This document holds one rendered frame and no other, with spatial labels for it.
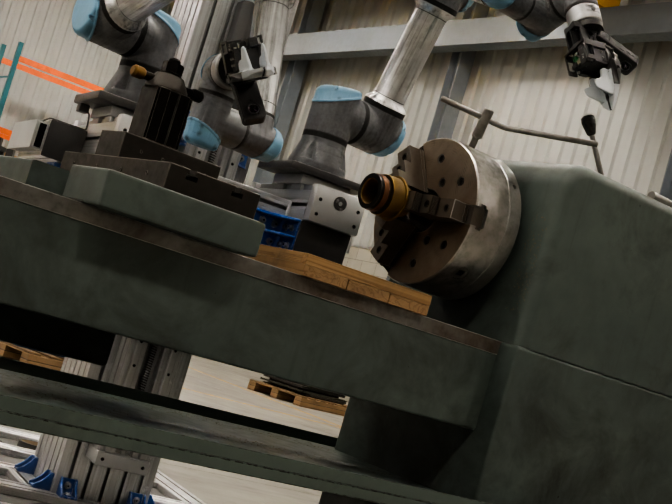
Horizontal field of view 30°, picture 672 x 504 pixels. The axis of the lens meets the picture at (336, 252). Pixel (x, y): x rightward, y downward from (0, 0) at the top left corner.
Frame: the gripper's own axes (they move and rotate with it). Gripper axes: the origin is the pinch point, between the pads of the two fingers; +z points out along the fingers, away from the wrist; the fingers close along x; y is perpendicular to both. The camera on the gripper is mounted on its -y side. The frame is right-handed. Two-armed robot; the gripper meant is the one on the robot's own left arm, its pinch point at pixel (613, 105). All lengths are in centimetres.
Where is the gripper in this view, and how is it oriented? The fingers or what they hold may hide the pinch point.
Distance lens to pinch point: 276.5
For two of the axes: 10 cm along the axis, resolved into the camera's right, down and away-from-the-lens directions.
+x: 4.5, -4.6, -7.7
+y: -8.9, -1.2, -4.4
